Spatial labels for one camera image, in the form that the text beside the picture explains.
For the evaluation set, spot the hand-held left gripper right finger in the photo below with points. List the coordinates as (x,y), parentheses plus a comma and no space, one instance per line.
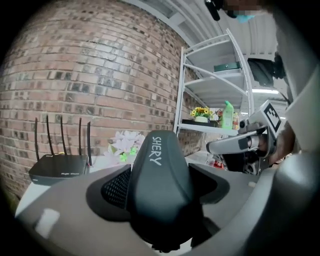
(210,188)

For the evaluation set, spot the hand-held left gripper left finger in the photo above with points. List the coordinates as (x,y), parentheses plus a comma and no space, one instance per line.
(112,192)

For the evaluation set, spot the person's head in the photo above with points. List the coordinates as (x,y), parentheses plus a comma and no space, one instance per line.
(243,10)

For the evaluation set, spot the black tray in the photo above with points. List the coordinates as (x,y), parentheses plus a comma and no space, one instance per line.
(192,122)

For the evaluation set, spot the red flower bunch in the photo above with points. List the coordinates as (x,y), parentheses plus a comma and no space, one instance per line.
(219,114)

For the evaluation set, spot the dark grey glasses case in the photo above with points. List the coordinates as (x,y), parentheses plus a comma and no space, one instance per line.
(162,190)

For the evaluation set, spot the grey metal shelf rack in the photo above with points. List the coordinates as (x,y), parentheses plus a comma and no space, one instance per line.
(212,85)

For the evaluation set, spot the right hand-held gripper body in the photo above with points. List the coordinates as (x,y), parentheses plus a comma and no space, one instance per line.
(271,117)

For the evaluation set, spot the black head camera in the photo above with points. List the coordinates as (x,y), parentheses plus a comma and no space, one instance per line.
(213,8)

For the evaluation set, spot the green plastic bottle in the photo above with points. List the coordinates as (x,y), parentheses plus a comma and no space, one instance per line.
(227,116)

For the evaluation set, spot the orange drink bottle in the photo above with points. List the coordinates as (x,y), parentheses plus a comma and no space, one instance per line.
(235,122)

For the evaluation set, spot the ceiling strip light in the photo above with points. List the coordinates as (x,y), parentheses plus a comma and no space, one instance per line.
(265,91)

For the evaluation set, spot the white artificial flower bunch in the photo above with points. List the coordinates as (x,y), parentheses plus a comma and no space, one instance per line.
(125,145)

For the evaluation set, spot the black router with antennas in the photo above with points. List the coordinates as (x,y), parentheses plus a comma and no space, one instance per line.
(57,167)

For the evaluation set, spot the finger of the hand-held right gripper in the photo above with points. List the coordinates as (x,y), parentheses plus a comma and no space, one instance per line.
(230,145)

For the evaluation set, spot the dark green box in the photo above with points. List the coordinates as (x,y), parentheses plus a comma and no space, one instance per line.
(227,67)

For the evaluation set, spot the white table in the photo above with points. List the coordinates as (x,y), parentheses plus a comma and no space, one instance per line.
(106,165)

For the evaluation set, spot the red snack packet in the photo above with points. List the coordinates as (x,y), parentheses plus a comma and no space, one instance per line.
(217,164)

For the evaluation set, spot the potted sunflower bouquet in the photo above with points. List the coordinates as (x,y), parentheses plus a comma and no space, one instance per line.
(200,113)

